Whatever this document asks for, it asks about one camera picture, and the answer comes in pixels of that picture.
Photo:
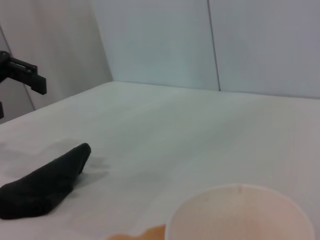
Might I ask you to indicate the white paper cup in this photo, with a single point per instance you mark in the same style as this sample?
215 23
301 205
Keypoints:
237 220

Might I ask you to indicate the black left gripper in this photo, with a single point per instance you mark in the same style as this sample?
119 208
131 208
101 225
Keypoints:
3 67

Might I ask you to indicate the orange liquid stain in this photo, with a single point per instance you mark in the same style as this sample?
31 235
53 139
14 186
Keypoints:
150 233

